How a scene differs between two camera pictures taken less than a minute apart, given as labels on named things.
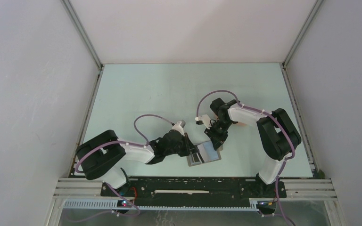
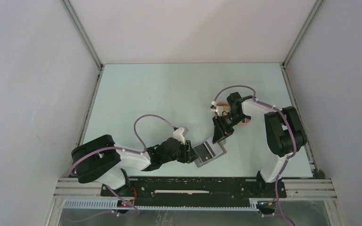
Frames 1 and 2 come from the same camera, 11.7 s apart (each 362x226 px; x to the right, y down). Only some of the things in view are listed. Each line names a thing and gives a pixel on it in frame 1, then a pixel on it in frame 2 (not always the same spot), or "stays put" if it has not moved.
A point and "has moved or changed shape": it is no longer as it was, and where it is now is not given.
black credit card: (195, 157) has moved or changed shape
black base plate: (152, 191) stays put
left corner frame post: (83, 32) stays put
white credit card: (201, 149) to (215, 149)
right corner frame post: (302, 31) stays put
